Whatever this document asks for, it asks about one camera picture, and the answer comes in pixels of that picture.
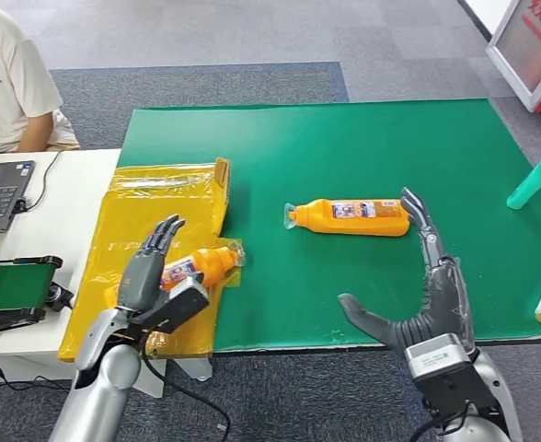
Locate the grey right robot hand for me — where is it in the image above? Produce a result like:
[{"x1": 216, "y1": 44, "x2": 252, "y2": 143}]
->
[{"x1": 336, "y1": 187, "x2": 476, "y2": 359}]

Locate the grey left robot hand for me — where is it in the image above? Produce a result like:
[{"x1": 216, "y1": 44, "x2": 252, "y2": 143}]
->
[{"x1": 115, "y1": 213, "x2": 206, "y2": 326}]

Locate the orange detergent bottle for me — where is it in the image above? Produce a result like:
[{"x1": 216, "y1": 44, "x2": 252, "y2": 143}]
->
[
  {"x1": 284, "y1": 198, "x2": 412, "y2": 238},
  {"x1": 160, "y1": 239, "x2": 247, "y2": 294}
]

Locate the orange detergent bottle, small-print label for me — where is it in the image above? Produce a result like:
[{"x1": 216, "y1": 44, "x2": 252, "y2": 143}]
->
[{"x1": 284, "y1": 198, "x2": 412, "y2": 238}]

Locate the teal plastic bottle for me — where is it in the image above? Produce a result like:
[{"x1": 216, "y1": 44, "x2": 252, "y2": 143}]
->
[{"x1": 506, "y1": 151, "x2": 541, "y2": 213}]

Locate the yellow plastic-wrapped cardboard sheet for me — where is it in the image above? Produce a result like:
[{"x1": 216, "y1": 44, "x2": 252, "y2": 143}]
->
[{"x1": 58, "y1": 157, "x2": 245, "y2": 363}]

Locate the white table leg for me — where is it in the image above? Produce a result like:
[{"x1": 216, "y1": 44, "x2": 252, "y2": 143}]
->
[{"x1": 173, "y1": 355, "x2": 214, "y2": 383}]

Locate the small green belt conveyor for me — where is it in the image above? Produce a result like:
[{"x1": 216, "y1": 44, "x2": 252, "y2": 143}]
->
[{"x1": 0, "y1": 255, "x2": 74, "y2": 333}]

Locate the person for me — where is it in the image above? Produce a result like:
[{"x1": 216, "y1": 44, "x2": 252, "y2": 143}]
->
[{"x1": 0, "y1": 0, "x2": 81, "y2": 155}]

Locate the red and white sign board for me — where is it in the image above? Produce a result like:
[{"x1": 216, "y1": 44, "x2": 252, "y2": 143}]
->
[{"x1": 486, "y1": 0, "x2": 541, "y2": 115}]

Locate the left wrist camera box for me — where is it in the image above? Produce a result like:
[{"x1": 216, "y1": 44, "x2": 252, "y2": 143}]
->
[{"x1": 142, "y1": 277, "x2": 210, "y2": 336}]

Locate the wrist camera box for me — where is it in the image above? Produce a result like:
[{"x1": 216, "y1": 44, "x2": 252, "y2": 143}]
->
[
  {"x1": 142, "y1": 277, "x2": 210, "y2": 336},
  {"x1": 404, "y1": 333, "x2": 504, "y2": 425}
]

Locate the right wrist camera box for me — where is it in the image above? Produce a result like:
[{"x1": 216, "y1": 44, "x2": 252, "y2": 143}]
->
[{"x1": 404, "y1": 333, "x2": 504, "y2": 425}]

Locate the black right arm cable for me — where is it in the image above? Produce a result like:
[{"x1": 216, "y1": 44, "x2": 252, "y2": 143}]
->
[{"x1": 407, "y1": 403, "x2": 476, "y2": 442}]

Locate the black laptop cable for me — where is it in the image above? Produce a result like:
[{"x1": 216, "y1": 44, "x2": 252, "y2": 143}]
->
[{"x1": 15, "y1": 151, "x2": 65, "y2": 215}]

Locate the black floor cable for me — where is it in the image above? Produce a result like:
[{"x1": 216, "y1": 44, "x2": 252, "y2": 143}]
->
[{"x1": 0, "y1": 326, "x2": 71, "y2": 393}]

